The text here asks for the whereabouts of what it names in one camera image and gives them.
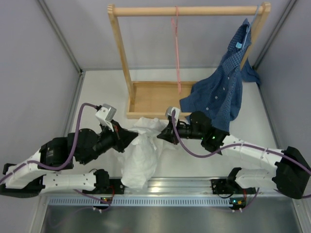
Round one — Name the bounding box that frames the pink wire hanger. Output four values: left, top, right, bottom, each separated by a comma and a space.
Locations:
171, 6, 181, 94

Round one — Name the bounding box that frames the light blue wire hanger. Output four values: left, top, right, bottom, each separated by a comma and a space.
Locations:
243, 5, 260, 47

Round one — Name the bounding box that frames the aluminium mounting rail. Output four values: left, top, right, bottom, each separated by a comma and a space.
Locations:
106, 176, 268, 195

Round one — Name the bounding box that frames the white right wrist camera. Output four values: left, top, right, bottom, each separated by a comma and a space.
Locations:
165, 106, 181, 122

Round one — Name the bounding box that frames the blue checkered shirt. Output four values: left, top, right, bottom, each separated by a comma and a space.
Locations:
179, 19, 260, 132

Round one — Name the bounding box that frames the aluminium frame post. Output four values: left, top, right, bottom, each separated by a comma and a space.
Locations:
252, 0, 302, 112
36, 0, 86, 115

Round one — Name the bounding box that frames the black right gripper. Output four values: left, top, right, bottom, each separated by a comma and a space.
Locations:
157, 119, 204, 146

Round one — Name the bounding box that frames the wooden clothes rack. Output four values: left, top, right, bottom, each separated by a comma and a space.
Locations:
107, 2, 271, 119

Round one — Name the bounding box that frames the white shirt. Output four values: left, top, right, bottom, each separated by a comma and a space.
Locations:
118, 117, 176, 191

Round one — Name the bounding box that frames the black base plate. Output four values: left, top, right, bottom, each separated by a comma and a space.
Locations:
106, 179, 125, 195
210, 179, 233, 195

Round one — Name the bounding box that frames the slotted grey cable duct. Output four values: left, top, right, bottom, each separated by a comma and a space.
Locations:
48, 196, 242, 207

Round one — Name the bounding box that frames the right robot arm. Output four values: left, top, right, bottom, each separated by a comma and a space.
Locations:
157, 107, 311, 200

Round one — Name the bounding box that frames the right aluminium frame post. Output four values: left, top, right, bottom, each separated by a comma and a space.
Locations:
252, 0, 302, 112

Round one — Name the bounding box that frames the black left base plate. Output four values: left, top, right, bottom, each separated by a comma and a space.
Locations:
106, 179, 125, 195

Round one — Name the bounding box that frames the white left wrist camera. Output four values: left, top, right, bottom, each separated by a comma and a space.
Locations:
95, 104, 117, 131

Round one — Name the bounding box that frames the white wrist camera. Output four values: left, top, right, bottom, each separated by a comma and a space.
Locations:
95, 104, 117, 131
165, 106, 181, 122

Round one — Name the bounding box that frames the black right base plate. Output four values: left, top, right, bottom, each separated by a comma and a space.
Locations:
210, 179, 233, 195

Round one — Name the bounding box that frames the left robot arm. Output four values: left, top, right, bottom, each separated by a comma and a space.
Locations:
0, 121, 138, 198

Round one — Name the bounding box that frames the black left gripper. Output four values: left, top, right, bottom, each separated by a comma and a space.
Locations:
80, 119, 139, 165

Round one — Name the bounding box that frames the left aluminium frame post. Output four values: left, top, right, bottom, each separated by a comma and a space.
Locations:
36, 0, 86, 115

